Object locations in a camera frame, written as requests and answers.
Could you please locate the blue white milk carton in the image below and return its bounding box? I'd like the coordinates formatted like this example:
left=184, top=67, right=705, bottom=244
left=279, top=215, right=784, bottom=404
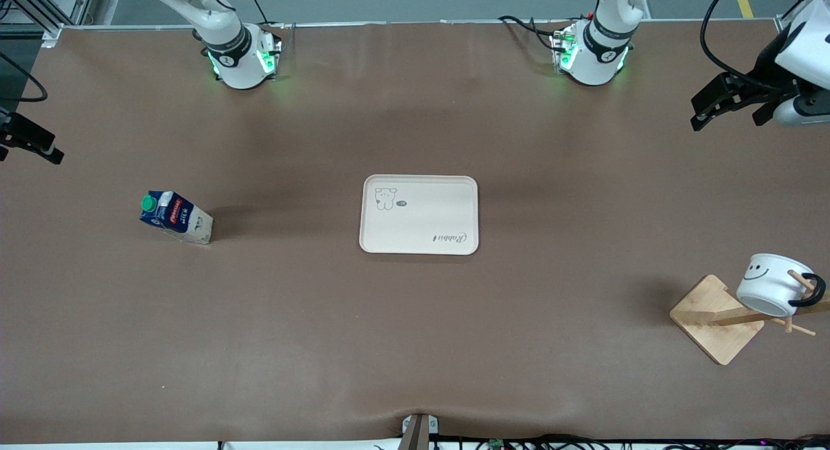
left=139, top=191, right=214, bottom=245

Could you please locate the white smiley cup black handle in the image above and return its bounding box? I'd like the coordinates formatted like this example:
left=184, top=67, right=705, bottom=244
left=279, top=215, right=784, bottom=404
left=736, top=253, right=827, bottom=318

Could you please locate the wooden cup rack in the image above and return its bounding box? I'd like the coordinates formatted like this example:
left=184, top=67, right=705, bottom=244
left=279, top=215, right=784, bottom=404
left=669, top=268, right=830, bottom=366

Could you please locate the white rectangular tray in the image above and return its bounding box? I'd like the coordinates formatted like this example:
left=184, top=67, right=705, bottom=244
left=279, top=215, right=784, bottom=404
left=359, top=174, right=480, bottom=255

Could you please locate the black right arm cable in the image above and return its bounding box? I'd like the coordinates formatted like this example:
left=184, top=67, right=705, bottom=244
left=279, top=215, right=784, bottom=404
left=0, top=51, right=50, bottom=104

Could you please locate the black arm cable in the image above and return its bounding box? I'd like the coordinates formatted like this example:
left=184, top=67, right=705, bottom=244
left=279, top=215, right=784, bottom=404
left=0, top=51, right=50, bottom=104
left=700, top=0, right=789, bottom=91

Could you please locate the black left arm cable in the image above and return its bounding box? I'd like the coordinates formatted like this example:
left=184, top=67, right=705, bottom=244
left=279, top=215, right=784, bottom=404
left=700, top=0, right=789, bottom=91

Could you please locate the aluminium frame profile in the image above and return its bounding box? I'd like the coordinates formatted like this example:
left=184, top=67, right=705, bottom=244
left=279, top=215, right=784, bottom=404
left=0, top=0, right=98, bottom=47

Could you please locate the black left base cable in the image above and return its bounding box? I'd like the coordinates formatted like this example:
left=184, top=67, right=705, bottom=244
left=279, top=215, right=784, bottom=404
left=498, top=14, right=560, bottom=53

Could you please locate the black base cable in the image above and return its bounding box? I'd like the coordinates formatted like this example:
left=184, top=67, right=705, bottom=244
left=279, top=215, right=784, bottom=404
left=498, top=14, right=560, bottom=53
left=243, top=0, right=287, bottom=30

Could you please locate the black right base cable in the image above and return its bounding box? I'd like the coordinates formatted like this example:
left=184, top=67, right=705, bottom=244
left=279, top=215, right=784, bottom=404
left=243, top=0, right=287, bottom=30

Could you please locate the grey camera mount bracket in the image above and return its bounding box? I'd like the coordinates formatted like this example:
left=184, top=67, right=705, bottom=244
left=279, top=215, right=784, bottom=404
left=401, top=413, right=439, bottom=450

